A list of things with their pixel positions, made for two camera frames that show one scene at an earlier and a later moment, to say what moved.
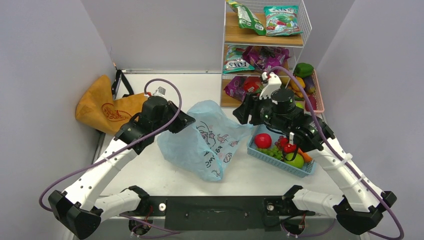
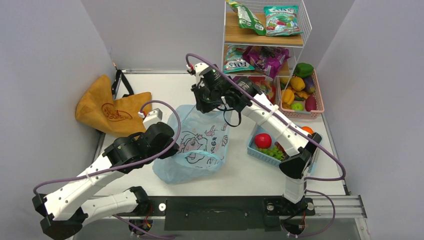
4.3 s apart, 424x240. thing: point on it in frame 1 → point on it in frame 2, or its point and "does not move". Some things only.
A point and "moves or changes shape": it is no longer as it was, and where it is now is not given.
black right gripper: (242, 113) → (198, 88)
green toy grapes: (274, 151) does not move
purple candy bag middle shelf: (267, 58) does not move
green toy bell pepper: (303, 70) does not move
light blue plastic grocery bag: (200, 149) moves or changes shape
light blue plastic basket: (307, 168) does not move
